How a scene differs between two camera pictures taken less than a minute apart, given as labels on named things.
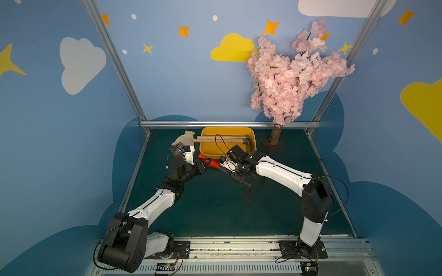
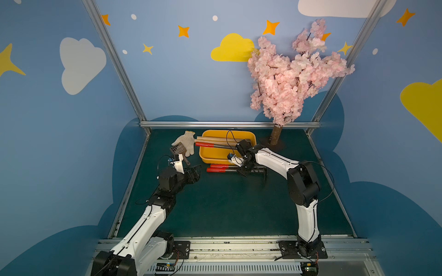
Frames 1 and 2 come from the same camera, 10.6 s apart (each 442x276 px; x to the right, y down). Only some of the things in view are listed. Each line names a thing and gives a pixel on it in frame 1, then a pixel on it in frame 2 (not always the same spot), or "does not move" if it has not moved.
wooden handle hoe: [245, 141] does not move
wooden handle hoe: [244, 141] does not move
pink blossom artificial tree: [282, 84] does not move
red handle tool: [247, 196] → [210, 145]
